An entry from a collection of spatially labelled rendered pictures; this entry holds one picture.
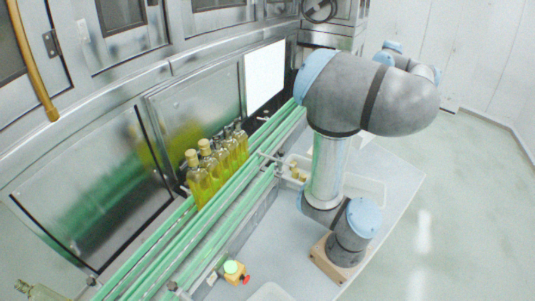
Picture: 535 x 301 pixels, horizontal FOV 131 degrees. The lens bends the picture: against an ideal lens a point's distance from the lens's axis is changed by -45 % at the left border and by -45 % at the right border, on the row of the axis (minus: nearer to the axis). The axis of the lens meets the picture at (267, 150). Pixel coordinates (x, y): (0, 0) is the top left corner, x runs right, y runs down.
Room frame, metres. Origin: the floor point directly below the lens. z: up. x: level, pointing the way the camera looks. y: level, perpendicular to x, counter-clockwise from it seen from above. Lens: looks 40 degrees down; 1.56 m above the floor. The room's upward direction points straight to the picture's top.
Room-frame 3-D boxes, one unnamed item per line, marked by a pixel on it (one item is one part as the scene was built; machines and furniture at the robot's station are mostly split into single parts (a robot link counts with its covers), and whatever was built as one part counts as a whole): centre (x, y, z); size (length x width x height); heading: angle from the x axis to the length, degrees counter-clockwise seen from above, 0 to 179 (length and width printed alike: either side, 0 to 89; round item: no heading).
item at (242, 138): (0.68, 0.11, 0.99); 0.06 x 0.06 x 0.21; 61
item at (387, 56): (0.64, -0.39, 1.39); 0.11 x 0.11 x 0.08; 51
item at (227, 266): (0.27, 0.12, 0.84); 0.05 x 0.05 x 0.03
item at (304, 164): (0.72, -0.18, 0.80); 0.22 x 0.17 x 0.09; 61
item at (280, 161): (0.67, -0.03, 0.95); 0.17 x 0.03 x 0.12; 61
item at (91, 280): (0.11, 0.52, 0.94); 0.07 x 0.04 x 0.13; 61
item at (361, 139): (0.72, -0.42, 1.08); 0.24 x 0.06 x 0.06; 130
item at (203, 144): (0.52, 0.20, 1.14); 0.04 x 0.04 x 0.04
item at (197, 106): (0.92, 0.13, 1.15); 0.90 x 0.03 x 0.34; 151
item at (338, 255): (0.33, -0.28, 0.89); 0.15 x 0.15 x 0.10
